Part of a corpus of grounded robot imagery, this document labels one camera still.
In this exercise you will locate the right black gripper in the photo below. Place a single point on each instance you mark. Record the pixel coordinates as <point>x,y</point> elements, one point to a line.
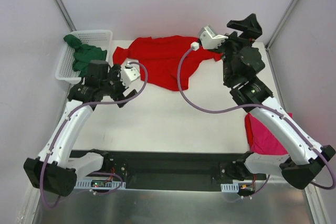
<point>237,36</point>

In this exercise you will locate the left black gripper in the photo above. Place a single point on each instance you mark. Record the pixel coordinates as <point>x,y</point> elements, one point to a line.
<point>122,94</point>

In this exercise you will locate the red t shirt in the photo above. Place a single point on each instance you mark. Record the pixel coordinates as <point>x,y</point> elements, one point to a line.
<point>161,57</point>

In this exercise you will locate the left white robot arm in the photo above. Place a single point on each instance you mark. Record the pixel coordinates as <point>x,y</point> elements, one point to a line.
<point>52,170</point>

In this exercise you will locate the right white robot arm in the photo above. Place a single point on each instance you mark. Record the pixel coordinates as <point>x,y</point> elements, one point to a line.
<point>305,157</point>

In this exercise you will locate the green t shirt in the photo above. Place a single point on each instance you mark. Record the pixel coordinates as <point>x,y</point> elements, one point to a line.
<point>83,54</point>

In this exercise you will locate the white plastic basket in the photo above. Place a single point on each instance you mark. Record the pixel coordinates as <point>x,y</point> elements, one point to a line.
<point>100,38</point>

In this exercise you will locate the pink folded t shirt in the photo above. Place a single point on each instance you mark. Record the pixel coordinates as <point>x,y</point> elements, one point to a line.
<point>260,139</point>

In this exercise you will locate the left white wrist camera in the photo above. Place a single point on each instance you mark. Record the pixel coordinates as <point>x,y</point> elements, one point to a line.
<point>129,74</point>

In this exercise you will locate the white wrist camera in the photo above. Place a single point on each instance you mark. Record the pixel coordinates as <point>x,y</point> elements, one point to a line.
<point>209,39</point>
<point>129,74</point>

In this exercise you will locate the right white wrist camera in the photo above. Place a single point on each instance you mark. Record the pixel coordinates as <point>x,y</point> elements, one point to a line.
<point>209,39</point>

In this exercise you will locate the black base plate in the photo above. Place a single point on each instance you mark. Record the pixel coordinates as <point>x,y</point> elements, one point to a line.
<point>170,171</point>

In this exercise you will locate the aluminium frame rail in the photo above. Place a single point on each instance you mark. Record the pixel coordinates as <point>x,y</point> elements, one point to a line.
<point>273,178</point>

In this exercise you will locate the right aluminium corner post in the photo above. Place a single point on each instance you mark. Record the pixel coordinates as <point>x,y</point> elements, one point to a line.
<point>285,17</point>

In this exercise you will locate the aluminium corner post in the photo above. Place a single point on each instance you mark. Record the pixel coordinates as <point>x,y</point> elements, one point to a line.
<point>285,17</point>
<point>56,1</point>

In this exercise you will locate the left white cable duct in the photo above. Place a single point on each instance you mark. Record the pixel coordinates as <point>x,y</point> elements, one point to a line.
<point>99,184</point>

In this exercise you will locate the white cable duct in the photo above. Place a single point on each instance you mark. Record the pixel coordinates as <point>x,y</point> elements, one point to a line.
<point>230,188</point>
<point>99,184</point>

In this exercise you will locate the right white cable duct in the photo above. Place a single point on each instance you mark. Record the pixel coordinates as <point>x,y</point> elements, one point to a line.
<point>230,188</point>

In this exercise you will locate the left aluminium corner post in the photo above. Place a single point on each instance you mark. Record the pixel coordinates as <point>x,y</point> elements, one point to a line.
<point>56,1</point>

